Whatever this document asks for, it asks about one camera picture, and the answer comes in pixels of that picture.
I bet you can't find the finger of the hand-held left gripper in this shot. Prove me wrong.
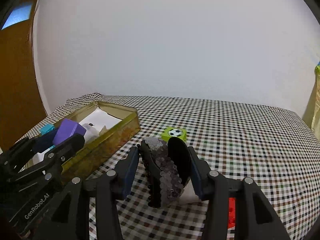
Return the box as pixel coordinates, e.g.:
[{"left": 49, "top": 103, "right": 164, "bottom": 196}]
[
  {"left": 42, "top": 133, "right": 86, "bottom": 174},
  {"left": 10, "top": 129, "right": 60, "bottom": 160}
]

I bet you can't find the black sequined hair clip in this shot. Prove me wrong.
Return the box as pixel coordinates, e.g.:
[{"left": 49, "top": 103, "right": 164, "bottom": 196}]
[{"left": 139, "top": 137, "right": 193, "bottom": 208}]

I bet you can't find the purple block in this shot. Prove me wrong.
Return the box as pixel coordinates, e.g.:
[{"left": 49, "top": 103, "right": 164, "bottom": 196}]
[{"left": 53, "top": 119, "right": 87, "bottom": 145}]

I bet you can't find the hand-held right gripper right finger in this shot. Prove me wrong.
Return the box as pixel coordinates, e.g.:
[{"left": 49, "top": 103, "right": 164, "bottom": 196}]
[{"left": 189, "top": 147, "right": 292, "bottom": 240}]

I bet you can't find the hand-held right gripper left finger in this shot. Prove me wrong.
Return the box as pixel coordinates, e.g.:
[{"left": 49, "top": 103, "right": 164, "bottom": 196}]
[{"left": 32, "top": 146, "right": 140, "bottom": 240}]

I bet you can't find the green soccer ball block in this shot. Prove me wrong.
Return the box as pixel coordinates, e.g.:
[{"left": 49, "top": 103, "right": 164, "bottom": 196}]
[{"left": 161, "top": 127, "right": 187, "bottom": 144}]

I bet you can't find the blue building block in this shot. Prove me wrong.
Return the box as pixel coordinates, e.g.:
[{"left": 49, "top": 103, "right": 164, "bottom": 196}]
[{"left": 39, "top": 124, "right": 57, "bottom": 136}]

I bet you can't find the blue door window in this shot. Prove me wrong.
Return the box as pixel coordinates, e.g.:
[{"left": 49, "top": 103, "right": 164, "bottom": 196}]
[{"left": 1, "top": 4, "right": 33, "bottom": 30}]

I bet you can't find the gold tin tray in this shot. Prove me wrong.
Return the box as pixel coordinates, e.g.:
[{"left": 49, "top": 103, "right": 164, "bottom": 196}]
[{"left": 24, "top": 101, "right": 140, "bottom": 180}]

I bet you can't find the red building block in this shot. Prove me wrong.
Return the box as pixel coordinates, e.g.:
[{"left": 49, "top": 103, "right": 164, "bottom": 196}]
[{"left": 228, "top": 197, "right": 237, "bottom": 228}]

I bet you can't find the checkered tablecloth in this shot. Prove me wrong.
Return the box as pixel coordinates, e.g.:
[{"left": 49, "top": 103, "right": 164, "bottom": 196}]
[{"left": 15, "top": 93, "right": 320, "bottom": 240}]

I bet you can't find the yellow green printed cloth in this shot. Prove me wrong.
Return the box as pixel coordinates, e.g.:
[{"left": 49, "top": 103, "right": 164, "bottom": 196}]
[{"left": 302, "top": 60, "right": 320, "bottom": 135}]

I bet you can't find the brown wooden door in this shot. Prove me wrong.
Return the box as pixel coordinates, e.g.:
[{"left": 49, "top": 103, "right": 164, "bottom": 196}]
[{"left": 0, "top": 0, "right": 50, "bottom": 150}]

